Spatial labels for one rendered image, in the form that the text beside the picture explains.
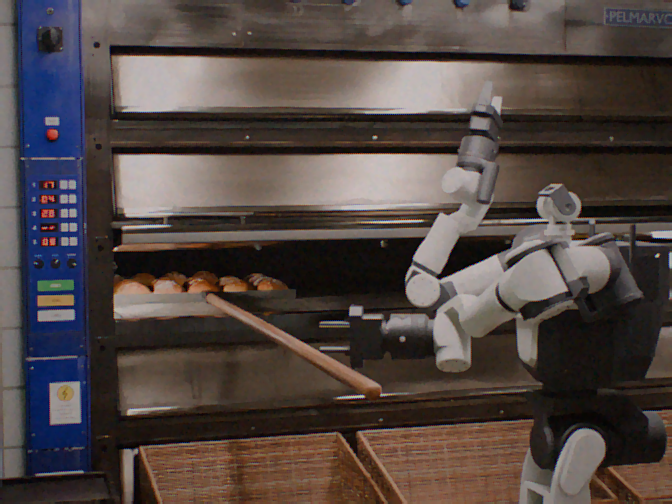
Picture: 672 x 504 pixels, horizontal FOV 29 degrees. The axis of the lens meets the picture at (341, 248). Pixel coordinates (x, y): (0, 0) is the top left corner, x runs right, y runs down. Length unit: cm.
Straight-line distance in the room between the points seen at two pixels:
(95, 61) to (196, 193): 43
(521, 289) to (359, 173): 132
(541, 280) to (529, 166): 146
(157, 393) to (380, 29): 115
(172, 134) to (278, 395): 75
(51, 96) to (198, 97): 38
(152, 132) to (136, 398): 69
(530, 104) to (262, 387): 109
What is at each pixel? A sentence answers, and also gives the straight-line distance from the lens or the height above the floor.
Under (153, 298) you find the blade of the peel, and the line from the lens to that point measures 389.
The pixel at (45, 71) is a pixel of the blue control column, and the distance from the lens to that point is 337.
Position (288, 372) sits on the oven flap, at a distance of 353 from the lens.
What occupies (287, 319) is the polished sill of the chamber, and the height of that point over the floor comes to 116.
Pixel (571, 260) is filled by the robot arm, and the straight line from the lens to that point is 236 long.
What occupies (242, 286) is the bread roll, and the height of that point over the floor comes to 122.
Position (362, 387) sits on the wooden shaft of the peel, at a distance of 219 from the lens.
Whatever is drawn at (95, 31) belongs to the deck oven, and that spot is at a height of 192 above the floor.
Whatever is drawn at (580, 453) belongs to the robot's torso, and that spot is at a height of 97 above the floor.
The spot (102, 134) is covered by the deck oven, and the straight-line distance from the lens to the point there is 341.
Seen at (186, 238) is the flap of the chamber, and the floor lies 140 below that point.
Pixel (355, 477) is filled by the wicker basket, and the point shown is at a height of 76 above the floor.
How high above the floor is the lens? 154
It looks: 3 degrees down
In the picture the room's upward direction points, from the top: 1 degrees counter-clockwise
